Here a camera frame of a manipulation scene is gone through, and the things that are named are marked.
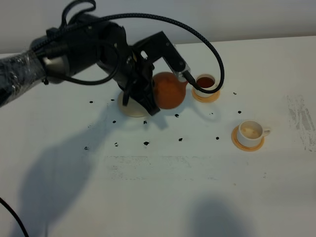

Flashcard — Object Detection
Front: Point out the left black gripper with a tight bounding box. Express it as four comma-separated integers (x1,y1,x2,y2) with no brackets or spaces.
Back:
98,44,160,116

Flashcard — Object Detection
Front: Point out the brown clay teapot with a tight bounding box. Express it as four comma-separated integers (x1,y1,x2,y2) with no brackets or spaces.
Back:
153,72,188,110

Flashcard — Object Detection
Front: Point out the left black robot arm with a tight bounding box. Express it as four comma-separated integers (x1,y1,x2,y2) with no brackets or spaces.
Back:
0,13,159,115

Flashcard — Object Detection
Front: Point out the beige teapot saucer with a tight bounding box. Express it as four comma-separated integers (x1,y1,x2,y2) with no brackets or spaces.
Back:
117,92,149,118

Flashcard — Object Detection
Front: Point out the far white teacup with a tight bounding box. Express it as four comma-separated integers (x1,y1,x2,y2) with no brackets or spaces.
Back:
193,74,219,98

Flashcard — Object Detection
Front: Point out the white teacup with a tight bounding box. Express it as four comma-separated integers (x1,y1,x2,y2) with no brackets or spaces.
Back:
193,74,219,98
237,120,271,147

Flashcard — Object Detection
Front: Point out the far orange coaster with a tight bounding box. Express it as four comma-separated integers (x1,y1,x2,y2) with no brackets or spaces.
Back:
192,88,220,103

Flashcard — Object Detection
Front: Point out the orange coaster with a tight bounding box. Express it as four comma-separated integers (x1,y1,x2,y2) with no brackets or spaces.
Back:
192,88,220,103
231,126,265,152

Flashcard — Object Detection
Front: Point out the near orange coaster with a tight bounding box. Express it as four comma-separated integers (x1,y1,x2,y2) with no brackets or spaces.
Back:
231,126,265,152

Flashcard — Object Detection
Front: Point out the near white teacup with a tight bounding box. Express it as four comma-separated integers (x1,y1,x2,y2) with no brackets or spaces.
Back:
237,120,271,147

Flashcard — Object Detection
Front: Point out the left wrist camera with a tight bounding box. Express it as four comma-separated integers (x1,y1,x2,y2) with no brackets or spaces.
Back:
132,31,190,82

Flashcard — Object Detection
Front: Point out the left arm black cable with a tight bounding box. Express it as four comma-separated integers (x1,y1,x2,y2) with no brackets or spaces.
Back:
0,0,225,237

